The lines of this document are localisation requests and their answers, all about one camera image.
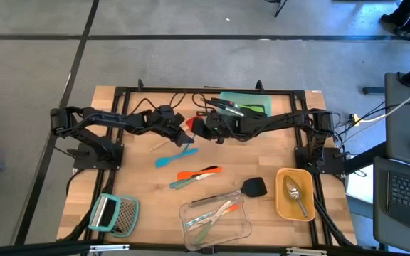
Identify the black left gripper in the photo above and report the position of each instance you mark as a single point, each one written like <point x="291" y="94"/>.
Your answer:
<point x="167" y="126"/>

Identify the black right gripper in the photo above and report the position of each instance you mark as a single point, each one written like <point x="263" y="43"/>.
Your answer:
<point x="223" y="128"/>

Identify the blue silicone spatula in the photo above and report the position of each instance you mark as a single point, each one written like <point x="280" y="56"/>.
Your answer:
<point x="169" y="160"/>

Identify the slotted all-black spatula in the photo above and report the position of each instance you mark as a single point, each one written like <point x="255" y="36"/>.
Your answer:
<point x="258" y="114"/>

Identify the steel scoop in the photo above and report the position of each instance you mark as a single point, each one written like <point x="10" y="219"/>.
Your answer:
<point x="292" y="188"/>

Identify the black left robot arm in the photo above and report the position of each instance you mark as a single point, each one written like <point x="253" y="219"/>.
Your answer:
<point x="112" y="119"/>

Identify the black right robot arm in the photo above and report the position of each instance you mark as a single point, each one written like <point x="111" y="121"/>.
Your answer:
<point x="279" y="121"/>

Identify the orange silicone spatula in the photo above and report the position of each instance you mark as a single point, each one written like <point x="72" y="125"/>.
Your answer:
<point x="187" y="175"/>

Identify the teal plastic container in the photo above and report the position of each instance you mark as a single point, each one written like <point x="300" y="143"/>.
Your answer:
<point x="262" y="97"/>

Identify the teal box grater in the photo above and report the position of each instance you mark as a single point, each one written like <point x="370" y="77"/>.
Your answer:
<point x="126" y="215"/>

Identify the clear plastic container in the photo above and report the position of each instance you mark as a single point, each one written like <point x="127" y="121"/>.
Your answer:
<point x="233" y="231"/>

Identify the yellow plastic container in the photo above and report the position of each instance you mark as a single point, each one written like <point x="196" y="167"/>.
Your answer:
<point x="283" y="209"/>

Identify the black stand leg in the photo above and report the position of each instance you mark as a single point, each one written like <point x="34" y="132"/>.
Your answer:
<point x="279" y="7"/>

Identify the yellow plug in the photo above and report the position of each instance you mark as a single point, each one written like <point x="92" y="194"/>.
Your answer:
<point x="355" y="119"/>

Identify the dark cart foot bar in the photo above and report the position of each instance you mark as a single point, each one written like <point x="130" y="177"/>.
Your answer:
<point x="374" y="90"/>

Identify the black rig crossbar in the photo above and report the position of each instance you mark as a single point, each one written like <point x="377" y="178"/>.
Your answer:
<point x="30" y="249"/>

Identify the grey side table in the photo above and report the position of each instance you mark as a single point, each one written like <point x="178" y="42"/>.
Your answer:
<point x="381" y="213"/>
<point x="404" y="124"/>

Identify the black laptop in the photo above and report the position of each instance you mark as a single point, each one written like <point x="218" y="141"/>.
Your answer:
<point x="408" y="195"/>

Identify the person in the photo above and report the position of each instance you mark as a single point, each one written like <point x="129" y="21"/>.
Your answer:
<point x="404" y="16"/>

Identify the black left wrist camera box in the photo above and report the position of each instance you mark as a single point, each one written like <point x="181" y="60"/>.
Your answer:
<point x="164" y="113"/>

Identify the black table frame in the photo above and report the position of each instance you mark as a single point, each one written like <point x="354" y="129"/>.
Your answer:
<point x="279" y="91"/>

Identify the silver metal bracket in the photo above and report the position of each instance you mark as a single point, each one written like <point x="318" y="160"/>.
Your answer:
<point x="109" y="247"/>
<point x="306" y="251"/>

